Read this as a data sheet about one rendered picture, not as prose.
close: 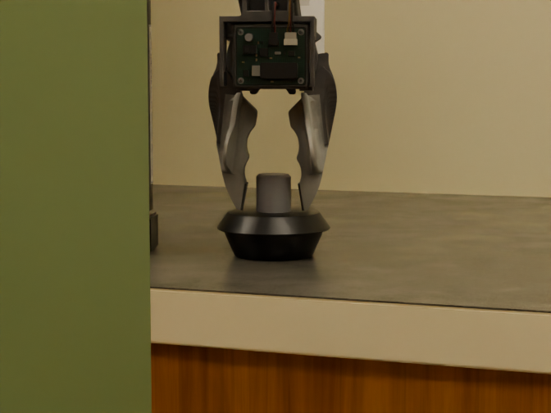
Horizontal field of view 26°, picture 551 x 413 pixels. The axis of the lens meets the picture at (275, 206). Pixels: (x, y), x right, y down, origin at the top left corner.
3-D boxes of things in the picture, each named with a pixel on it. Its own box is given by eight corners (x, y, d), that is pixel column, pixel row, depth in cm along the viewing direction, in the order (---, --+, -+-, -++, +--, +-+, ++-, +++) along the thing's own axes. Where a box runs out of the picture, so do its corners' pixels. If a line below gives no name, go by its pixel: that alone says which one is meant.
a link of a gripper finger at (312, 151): (299, 217, 91) (275, 98, 90) (302, 208, 97) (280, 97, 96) (339, 210, 91) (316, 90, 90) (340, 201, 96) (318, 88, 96)
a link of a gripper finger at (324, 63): (288, 152, 95) (266, 44, 94) (289, 151, 96) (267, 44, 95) (346, 140, 94) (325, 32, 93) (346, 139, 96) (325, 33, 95)
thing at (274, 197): (331, 247, 101) (331, 170, 100) (329, 265, 92) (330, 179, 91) (223, 246, 102) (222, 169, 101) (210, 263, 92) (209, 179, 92)
